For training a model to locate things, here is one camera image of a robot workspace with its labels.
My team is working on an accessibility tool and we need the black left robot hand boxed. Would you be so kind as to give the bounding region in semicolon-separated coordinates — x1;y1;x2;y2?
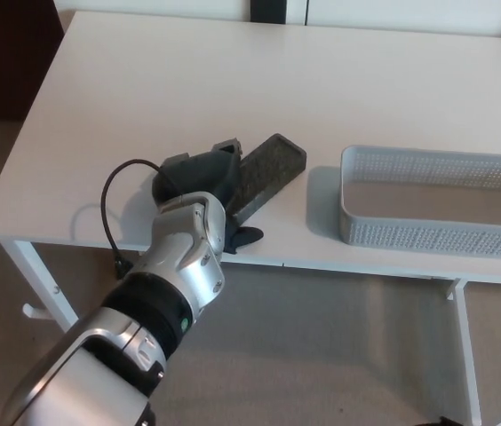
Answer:
151;137;264;256

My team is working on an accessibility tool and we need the dark grey block eraser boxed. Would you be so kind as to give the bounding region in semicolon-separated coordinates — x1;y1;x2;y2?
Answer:
226;132;309;225

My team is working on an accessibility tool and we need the white desk leg hook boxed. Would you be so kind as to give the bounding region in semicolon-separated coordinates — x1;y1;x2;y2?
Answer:
21;304;50;320

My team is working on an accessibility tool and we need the grey perforated plastic basket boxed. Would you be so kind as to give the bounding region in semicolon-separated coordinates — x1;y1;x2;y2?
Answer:
338;145;501;261

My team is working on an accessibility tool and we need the dark brown cabinet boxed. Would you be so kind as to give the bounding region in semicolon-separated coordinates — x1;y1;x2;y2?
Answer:
0;0;65;121

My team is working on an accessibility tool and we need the white cabinet with doors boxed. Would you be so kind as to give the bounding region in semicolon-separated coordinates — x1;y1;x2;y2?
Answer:
54;0;501;40

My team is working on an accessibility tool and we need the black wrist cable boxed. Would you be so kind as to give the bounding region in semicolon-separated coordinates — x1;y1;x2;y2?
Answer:
100;158;176;280

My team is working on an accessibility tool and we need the white metal frame desk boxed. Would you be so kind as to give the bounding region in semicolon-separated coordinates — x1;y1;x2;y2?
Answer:
0;11;501;426

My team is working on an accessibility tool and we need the black cabinet door handle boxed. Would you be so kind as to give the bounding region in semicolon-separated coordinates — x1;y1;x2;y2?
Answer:
250;0;288;24

